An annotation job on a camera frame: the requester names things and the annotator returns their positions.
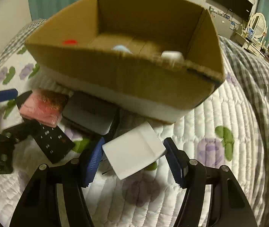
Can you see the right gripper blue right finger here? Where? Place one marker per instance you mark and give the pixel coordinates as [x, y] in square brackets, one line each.
[177, 161]

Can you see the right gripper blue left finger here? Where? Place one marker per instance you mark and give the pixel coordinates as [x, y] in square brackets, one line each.
[93, 163]

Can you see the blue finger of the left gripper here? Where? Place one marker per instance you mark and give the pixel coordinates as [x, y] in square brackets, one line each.
[9, 94]

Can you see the white charger adapter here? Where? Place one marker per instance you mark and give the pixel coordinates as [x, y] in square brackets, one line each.
[134, 150]

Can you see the grey case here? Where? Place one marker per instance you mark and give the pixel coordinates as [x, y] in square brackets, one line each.
[90, 112]

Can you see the black remote control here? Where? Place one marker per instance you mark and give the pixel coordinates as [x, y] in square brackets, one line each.
[54, 143]

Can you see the white floral quilted mat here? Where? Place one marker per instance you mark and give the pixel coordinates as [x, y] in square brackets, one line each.
[38, 205]

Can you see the red round cap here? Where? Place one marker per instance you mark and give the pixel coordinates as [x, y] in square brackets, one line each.
[70, 42]

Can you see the white small box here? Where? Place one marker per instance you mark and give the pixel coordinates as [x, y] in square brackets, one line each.
[173, 56]

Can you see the brown cardboard box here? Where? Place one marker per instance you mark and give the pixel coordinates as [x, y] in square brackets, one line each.
[141, 82]

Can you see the light blue small case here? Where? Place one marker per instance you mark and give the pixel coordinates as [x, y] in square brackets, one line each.
[121, 48]

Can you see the grey checkered bed cover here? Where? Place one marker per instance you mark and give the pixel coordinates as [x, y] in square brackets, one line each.
[230, 128]

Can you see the white dressing table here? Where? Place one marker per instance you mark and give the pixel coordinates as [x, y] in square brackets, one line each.
[248, 46]

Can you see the silver small refrigerator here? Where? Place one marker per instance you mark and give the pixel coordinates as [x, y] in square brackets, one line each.
[223, 25]

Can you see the white oval vanity mirror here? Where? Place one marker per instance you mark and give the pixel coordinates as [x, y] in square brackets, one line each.
[258, 24]

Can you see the black wall television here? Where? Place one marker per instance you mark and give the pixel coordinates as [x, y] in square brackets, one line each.
[241, 8]

